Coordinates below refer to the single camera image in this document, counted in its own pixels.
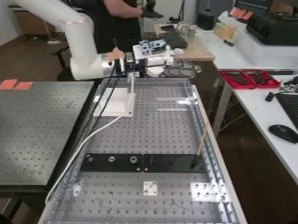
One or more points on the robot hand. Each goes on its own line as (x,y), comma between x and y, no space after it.
(153,56)

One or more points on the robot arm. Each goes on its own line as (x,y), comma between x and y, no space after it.
(81,43)

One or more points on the thin metal drill bit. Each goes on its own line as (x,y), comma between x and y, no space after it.
(178,204)

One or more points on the black keyboard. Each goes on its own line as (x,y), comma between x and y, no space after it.
(290,108)
(174,39)

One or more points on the wooden desk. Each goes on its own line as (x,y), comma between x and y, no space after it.
(200,50)

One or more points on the person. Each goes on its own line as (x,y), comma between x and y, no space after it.
(114,23)

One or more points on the black box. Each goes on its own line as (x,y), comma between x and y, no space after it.
(205,20)

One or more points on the tissue box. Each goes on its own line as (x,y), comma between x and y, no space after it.
(224,30)

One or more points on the red tray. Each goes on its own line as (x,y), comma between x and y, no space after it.
(266,78)
(237,80)

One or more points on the white desk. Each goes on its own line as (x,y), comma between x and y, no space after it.
(261,116)
(247,55)

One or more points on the clear box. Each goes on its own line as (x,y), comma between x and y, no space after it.
(146,133)

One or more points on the thin stick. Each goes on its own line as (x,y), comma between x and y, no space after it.
(201,145)

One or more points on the large black device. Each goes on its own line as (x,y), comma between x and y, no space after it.
(274,23)

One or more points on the orange sticky note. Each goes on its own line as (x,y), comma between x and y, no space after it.
(7,84)
(23,86)

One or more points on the black plate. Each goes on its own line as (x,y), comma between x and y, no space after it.
(173,163)

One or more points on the black computer mouse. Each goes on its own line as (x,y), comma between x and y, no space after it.
(283,133)

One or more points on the small white square part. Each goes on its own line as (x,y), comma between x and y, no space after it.
(150,188)

